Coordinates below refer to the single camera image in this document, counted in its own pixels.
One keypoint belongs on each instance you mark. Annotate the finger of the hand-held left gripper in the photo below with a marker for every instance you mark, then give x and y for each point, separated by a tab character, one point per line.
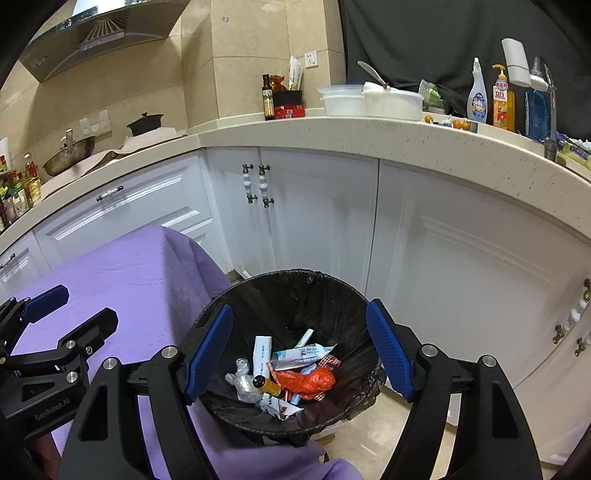
46	302
94	327

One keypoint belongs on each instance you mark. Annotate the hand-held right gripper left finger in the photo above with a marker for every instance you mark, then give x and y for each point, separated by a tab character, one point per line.
210	350

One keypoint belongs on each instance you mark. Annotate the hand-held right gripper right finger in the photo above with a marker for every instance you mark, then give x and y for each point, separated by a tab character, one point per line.
390	350

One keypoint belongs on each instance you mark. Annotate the clear plastic wrap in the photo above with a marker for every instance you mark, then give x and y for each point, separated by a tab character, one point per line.
242	381

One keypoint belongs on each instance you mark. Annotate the white tube dark blue print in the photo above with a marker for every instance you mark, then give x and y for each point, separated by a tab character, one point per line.
262	353

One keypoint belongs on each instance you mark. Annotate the brown bottle yellow label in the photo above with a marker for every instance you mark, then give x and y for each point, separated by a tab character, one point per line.
268	386

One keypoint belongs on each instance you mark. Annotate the white tube green print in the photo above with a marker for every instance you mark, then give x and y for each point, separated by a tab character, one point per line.
304	339

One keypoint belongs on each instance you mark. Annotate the red-orange plastic bag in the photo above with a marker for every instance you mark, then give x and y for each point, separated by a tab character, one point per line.
309	381

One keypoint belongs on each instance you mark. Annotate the white squeezed tube blue print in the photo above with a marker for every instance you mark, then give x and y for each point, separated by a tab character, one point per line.
300	354

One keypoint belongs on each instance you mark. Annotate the black trash bin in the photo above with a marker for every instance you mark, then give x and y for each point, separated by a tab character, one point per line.
286	300

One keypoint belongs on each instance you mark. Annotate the person's left forearm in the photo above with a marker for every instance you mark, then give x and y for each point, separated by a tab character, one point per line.
48	457

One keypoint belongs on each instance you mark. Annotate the purple tablecloth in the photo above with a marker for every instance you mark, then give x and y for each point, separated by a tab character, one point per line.
115	267

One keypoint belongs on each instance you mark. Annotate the group of condiment bottles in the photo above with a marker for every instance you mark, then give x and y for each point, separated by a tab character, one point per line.
11	203

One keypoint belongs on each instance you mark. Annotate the yellow cooking oil bottle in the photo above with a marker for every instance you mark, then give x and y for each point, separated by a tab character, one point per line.
32	180

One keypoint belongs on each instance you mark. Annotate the steel wok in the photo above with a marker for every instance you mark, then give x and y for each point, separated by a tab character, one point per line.
69	159

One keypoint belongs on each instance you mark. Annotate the white kitchen cabinets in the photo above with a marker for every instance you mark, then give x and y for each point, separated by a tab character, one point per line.
323	221

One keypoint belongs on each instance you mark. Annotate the white paper towel roll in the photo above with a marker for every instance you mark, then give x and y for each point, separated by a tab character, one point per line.
4	154

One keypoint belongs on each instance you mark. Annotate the black lidded pot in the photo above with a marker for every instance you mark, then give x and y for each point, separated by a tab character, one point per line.
145	125

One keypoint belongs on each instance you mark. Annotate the beige stone countertop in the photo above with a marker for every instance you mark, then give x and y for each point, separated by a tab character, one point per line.
369	134

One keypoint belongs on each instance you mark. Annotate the white plastic container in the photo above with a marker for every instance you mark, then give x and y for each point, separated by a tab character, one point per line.
395	104

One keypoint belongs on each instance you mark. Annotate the red box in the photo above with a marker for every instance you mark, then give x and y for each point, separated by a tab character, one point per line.
290	112

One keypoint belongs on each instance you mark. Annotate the clear plastic container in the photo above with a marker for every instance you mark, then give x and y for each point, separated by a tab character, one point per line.
341	101

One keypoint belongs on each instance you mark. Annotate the dark olive oil bottle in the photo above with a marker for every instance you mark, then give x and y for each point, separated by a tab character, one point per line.
268	101

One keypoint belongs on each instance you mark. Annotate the green packet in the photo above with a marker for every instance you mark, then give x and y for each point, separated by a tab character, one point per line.
431	94

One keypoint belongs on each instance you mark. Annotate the white spray bottle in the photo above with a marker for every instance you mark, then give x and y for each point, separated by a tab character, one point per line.
477	101

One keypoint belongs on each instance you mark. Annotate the black box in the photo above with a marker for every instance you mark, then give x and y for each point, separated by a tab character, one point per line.
288	98

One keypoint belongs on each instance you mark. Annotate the orange dish soap bottle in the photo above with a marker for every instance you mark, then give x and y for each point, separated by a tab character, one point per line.
503	106

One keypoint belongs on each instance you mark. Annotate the yellow cleaning pad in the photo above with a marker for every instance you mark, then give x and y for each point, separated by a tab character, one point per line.
575	150

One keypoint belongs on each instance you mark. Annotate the red snack packet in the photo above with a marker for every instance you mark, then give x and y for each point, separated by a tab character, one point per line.
278	84

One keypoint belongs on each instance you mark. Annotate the blue bottle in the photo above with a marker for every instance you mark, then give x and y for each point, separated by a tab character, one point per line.
538	115

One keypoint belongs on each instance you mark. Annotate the white rice spoon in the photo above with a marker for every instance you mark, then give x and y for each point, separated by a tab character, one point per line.
371	73

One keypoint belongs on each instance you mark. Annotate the steel range hood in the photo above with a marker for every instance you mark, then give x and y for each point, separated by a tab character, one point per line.
115	27

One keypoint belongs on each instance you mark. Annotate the tall white packet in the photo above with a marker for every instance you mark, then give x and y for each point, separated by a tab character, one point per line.
295	74

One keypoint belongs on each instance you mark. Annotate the white faucet water filter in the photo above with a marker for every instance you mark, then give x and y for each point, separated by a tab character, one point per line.
519	64

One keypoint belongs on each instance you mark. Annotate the black curtain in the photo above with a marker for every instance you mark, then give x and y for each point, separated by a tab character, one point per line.
415	37

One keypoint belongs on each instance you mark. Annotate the white wall socket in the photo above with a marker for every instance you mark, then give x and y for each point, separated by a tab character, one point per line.
311	57

